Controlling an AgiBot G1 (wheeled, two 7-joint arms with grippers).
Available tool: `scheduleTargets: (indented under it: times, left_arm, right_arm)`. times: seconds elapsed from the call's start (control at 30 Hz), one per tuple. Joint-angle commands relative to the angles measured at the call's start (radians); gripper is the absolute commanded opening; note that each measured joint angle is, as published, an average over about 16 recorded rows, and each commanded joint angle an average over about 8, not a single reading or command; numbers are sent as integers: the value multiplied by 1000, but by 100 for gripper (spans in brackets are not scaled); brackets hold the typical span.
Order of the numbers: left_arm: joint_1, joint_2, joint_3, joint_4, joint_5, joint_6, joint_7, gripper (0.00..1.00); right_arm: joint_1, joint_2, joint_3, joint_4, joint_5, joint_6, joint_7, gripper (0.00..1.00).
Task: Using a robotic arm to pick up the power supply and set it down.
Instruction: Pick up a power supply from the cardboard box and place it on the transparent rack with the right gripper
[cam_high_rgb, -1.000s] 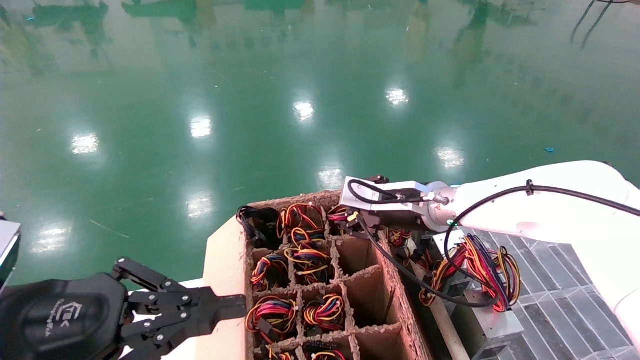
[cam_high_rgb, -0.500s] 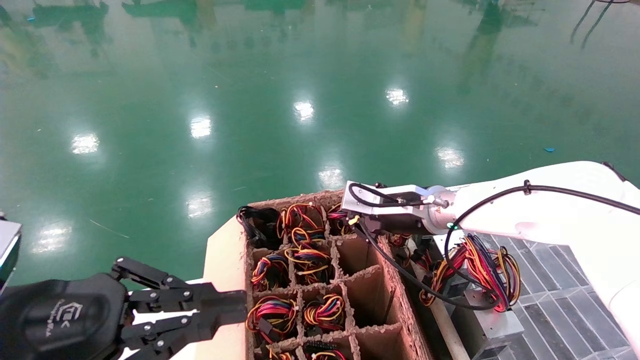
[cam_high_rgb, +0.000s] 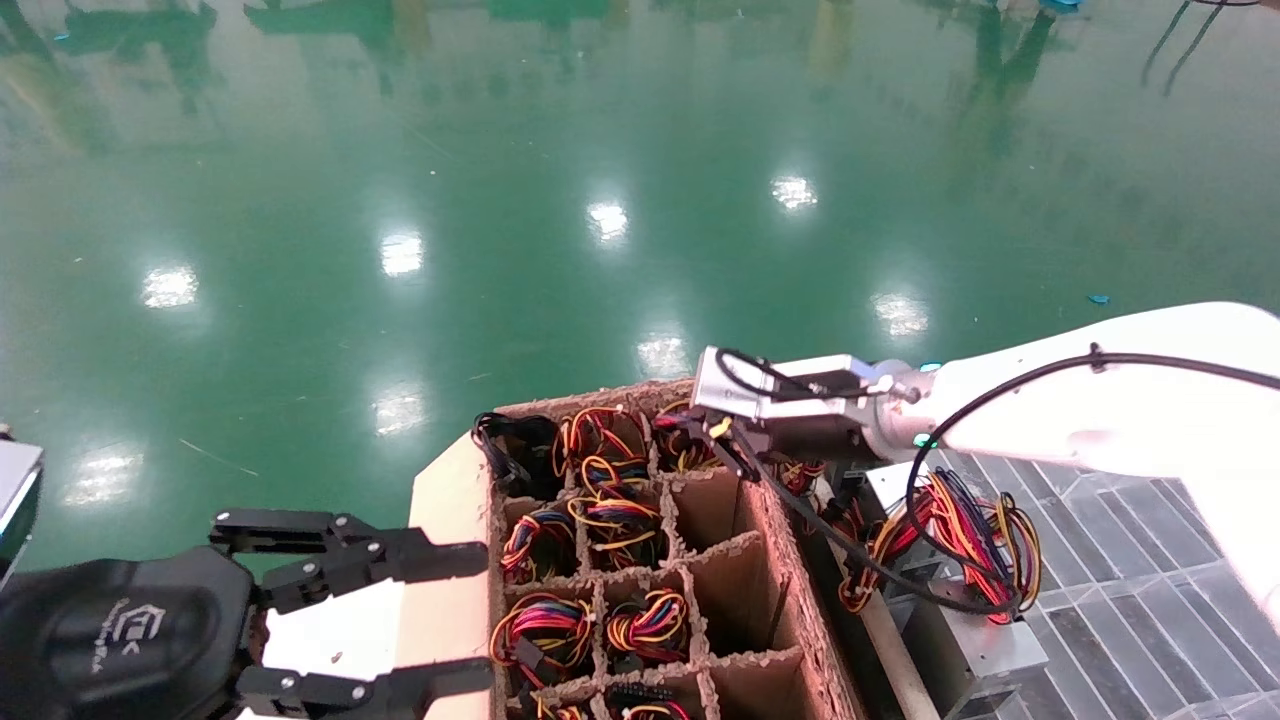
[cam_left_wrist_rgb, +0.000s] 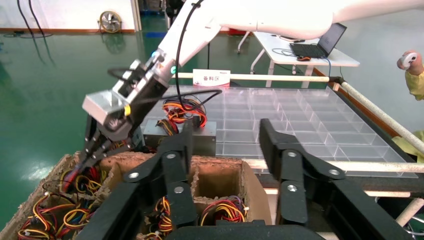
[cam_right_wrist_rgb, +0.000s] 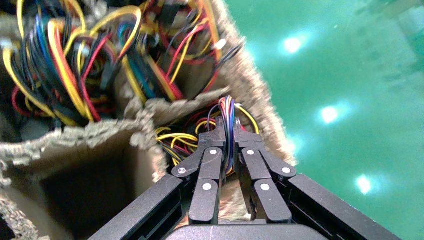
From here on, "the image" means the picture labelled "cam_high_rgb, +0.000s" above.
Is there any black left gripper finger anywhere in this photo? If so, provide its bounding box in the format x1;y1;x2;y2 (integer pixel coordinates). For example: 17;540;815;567
208;508;491;614
235;657;496;720

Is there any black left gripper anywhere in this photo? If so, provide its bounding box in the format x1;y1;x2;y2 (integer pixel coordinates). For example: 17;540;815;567
0;548;269;720

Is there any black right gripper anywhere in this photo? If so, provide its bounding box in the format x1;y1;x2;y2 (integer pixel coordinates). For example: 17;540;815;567
655;405;887;483

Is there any brown cardboard divider box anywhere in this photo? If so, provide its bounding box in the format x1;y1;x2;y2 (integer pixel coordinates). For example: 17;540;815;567
388;378;867;720

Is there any clear plastic divider tray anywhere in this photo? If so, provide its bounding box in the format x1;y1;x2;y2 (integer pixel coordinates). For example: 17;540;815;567
900;448;1280;720

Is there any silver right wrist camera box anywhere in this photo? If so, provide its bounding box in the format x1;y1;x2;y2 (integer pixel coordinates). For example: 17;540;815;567
692;345;886;423

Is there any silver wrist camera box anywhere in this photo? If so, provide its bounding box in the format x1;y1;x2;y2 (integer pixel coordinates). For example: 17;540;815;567
692;345;886;423
0;438;44;583

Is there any power supply with black cables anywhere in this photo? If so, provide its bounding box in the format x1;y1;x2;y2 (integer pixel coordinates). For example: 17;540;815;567
472;410;563;498

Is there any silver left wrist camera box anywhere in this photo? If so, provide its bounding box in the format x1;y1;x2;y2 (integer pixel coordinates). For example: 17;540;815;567
0;438;44;583

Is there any white pipe cart frame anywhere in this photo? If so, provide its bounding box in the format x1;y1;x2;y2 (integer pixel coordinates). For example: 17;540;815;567
855;590;941;720

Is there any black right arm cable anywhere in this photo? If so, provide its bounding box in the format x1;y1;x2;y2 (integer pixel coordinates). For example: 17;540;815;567
712;343;1280;617

